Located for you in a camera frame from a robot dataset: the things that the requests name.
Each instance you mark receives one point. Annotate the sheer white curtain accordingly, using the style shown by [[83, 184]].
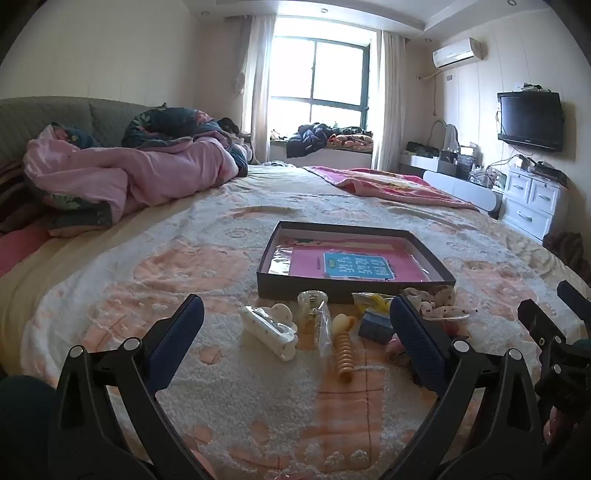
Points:
[[258, 92], [390, 101]]

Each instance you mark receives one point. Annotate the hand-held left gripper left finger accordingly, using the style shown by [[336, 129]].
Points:
[[178, 332]]

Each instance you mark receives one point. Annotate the white drawer cabinet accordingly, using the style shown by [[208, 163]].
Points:
[[531, 198]]

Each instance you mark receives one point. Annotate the yellow hair accessory in wrapper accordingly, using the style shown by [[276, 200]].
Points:
[[374, 301]]

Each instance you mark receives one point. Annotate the round table mirror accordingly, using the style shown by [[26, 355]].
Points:
[[451, 136]]

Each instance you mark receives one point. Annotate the dark puffer jacket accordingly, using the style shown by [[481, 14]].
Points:
[[307, 138]]

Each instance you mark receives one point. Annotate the floral pillow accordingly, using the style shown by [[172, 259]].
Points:
[[78, 136]]

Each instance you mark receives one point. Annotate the pink book with blue label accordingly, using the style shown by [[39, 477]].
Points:
[[307, 263]]

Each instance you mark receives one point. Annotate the beige spiral hair clip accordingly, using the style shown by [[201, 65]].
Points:
[[345, 355]]

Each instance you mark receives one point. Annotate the dark floral quilt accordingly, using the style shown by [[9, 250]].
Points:
[[161, 122]]

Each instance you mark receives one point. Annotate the grey-green padded headboard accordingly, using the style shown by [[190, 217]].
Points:
[[46, 115]]

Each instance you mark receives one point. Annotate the window seat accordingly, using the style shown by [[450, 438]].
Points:
[[332, 159]]

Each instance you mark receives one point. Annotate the pink blanket with yellow print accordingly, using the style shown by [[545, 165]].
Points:
[[392, 182]]

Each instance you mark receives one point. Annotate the clear hair clip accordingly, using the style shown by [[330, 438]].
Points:
[[310, 304]]

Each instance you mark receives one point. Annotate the white dressing table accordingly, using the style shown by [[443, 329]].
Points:
[[457, 184]]

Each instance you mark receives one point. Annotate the white claw hair clip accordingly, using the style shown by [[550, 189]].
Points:
[[272, 330]]

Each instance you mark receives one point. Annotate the air conditioner pipe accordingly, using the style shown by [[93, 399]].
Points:
[[434, 92]]

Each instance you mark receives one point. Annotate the black wall television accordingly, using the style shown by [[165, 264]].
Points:
[[531, 117]]

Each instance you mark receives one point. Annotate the pink polka dot scrunchie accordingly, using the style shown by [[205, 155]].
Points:
[[434, 302]]

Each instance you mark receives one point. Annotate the person's dark green clothing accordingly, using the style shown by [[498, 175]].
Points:
[[23, 429]]

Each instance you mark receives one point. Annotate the person's right hand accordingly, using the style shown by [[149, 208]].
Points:
[[554, 427]]

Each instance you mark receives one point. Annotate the white wall air conditioner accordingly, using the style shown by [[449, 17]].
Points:
[[457, 53]]

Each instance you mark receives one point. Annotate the clear plastic bag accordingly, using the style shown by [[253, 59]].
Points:
[[324, 334]]

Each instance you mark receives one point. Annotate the pink quilt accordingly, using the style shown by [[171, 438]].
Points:
[[152, 175]]

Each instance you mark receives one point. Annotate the black cloth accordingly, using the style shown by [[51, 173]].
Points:
[[227, 124]]

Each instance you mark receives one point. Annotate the pink plush hair clip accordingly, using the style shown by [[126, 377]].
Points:
[[396, 348]]

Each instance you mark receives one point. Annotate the small blue-grey box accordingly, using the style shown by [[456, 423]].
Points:
[[374, 327]]

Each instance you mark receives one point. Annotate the colourful clothes pile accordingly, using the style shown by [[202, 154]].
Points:
[[351, 136]]

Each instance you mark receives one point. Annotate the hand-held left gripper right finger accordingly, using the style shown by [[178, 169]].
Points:
[[415, 344]]

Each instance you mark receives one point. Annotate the shallow dark cardboard box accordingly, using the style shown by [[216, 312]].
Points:
[[272, 288]]

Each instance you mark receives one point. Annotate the window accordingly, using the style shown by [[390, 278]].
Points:
[[323, 74]]

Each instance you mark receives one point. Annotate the black set-top box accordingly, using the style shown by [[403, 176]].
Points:
[[549, 173]]

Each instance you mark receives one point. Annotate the black desktop organizer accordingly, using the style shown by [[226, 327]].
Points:
[[457, 164]]

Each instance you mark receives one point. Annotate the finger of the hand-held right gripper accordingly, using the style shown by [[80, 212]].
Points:
[[575, 297], [538, 321]]

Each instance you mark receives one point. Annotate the dark brown cloth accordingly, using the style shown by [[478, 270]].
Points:
[[563, 249]]

